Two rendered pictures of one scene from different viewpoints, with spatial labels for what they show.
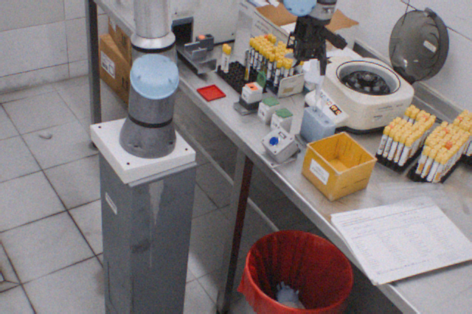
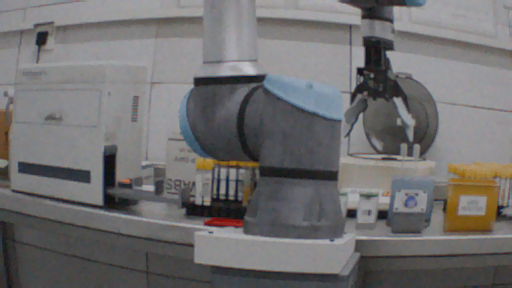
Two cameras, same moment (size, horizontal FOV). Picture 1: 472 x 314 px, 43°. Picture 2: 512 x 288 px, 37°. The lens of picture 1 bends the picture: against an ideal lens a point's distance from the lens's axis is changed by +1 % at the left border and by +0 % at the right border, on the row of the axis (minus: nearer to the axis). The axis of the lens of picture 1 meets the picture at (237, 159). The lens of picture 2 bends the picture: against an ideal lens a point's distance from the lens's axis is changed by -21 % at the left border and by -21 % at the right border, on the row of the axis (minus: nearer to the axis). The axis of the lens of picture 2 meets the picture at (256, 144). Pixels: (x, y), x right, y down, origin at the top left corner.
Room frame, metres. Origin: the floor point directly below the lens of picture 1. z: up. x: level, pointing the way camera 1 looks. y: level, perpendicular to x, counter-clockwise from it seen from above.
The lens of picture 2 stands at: (0.27, 1.15, 1.11)
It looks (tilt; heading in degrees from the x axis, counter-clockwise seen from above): 3 degrees down; 321
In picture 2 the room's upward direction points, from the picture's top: 3 degrees clockwise
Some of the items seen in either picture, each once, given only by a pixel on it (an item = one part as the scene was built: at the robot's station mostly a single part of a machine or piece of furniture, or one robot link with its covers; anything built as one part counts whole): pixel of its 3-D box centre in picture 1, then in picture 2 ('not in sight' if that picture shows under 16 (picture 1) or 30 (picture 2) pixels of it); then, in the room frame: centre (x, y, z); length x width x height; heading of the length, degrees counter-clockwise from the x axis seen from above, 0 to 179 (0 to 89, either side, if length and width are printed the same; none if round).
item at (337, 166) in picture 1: (337, 166); (471, 204); (1.27, -0.27, 0.93); 0.13 x 0.13 x 0.10; 38
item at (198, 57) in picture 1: (192, 49); (137, 188); (1.78, 0.20, 0.92); 0.21 x 0.07 x 0.05; 39
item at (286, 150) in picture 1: (285, 143); (410, 211); (1.34, -0.12, 0.92); 0.13 x 0.07 x 0.08; 129
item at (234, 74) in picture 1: (243, 67); (232, 188); (1.70, 0.03, 0.93); 0.17 x 0.09 x 0.11; 39
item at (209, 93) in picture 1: (211, 92); (226, 223); (1.60, 0.11, 0.88); 0.07 x 0.07 x 0.01; 39
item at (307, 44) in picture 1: (310, 36); (377, 70); (1.48, -0.14, 1.18); 0.09 x 0.08 x 0.12; 118
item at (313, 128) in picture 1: (316, 130); (412, 200); (1.42, -0.21, 0.93); 0.10 x 0.07 x 0.10; 34
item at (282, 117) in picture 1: (281, 121); (367, 210); (1.45, -0.11, 0.91); 0.05 x 0.04 x 0.07; 129
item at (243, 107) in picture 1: (250, 102); not in sight; (1.55, -0.01, 0.89); 0.09 x 0.05 x 0.04; 127
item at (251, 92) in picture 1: (251, 95); not in sight; (1.56, -0.01, 0.92); 0.05 x 0.04 x 0.06; 127
